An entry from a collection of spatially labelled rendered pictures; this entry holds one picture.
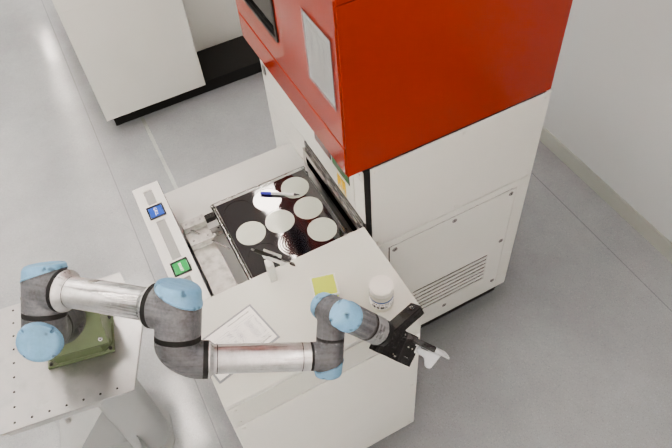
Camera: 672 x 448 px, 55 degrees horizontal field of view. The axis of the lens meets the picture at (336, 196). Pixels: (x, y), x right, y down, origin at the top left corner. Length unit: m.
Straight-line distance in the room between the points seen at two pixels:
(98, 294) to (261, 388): 0.50
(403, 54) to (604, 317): 1.85
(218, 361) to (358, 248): 0.61
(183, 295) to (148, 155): 2.33
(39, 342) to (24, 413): 0.35
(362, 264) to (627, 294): 1.59
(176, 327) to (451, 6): 1.04
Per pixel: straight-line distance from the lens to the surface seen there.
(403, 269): 2.43
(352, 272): 1.99
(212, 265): 2.18
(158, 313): 1.65
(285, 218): 2.22
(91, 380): 2.17
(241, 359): 1.69
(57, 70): 4.76
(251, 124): 3.90
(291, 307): 1.94
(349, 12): 1.53
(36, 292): 1.88
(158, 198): 2.31
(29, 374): 2.26
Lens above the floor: 2.63
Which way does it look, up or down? 50 degrees down
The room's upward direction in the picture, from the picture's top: 6 degrees counter-clockwise
